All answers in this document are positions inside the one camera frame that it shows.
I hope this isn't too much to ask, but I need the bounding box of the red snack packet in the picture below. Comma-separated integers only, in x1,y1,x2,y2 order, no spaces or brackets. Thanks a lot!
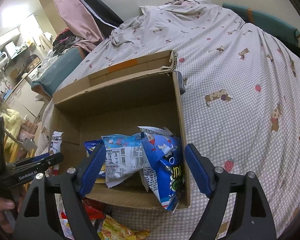
61,197,113,222

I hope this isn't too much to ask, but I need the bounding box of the brown cardboard carton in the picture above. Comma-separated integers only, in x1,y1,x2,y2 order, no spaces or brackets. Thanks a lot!
27,55,42,67

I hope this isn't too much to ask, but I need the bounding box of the grey metal pole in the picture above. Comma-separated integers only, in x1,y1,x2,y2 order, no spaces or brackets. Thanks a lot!
2,127,38,150

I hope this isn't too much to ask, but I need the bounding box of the yellow quilt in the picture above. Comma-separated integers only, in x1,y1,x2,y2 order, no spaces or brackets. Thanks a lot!
0,109,23,143

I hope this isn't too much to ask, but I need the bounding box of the person's left hand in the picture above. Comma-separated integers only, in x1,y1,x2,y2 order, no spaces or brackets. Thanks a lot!
0,196,15,233

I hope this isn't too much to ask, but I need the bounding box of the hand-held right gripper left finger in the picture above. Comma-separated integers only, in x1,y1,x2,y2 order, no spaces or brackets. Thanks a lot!
12,144,107,240

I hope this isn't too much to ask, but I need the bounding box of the heap of grey clothes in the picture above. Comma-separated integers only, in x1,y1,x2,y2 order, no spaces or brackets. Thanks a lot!
41,52,58,73

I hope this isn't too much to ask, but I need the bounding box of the brown cardboard box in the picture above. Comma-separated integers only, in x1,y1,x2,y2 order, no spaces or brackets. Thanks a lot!
48,50,191,210

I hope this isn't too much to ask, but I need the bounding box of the white red rice cracker packet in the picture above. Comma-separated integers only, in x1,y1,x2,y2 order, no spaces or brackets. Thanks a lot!
50,131,64,177

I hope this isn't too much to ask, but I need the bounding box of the dark curtain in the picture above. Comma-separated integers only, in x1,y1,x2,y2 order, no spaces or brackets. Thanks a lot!
65,0,124,28

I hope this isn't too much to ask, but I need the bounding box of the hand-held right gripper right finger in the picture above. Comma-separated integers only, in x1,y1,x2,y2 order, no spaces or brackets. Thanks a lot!
184,143,278,240

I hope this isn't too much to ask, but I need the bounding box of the white kitchen counter cabinet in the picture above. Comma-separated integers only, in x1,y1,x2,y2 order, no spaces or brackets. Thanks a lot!
0,75,44,120

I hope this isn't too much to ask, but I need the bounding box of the pile of dark clothes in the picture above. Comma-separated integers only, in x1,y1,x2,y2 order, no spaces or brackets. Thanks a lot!
52,27,83,55

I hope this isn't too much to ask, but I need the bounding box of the hanging beige towel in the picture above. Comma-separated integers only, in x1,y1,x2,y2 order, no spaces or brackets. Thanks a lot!
37,32,53,50

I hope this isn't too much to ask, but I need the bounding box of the pink curtain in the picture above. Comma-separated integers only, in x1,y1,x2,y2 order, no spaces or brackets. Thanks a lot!
49,0,108,53

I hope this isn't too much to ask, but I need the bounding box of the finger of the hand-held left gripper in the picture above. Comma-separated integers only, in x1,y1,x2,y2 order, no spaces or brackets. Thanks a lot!
14,152,64,171
10,153,53,168

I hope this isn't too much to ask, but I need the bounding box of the white wall cabinet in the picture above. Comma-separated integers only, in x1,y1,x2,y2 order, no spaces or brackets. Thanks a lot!
0,27,20,48

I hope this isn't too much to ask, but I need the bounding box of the teal padded bed board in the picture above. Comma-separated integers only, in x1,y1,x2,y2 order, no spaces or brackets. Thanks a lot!
31,47,87,97
222,2,300,48

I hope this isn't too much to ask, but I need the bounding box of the white light blue snack packet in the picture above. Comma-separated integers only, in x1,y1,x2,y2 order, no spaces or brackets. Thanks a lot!
101,133,147,188

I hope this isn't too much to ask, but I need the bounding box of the dark grey object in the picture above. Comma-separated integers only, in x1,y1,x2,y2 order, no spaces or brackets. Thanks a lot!
176,71,188,95

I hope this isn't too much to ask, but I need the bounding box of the white pillow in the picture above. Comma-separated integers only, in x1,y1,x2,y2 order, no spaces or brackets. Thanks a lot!
139,5,160,17

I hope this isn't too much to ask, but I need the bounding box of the blue yellow snack packet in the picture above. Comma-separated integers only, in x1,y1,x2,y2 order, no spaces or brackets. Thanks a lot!
84,140,108,184

